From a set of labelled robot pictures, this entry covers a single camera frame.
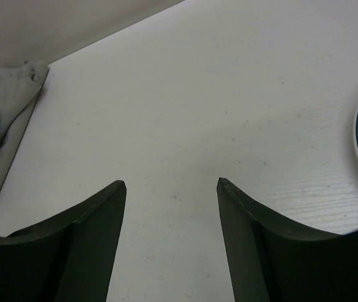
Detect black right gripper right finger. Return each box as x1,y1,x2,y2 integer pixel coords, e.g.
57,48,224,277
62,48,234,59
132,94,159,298
217,178,358,301

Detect grey cloth placemat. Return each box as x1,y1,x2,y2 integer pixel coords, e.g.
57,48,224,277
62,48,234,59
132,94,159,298
0,60,49,144

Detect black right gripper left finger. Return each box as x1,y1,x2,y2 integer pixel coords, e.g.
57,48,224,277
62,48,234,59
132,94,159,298
0,181,126,301

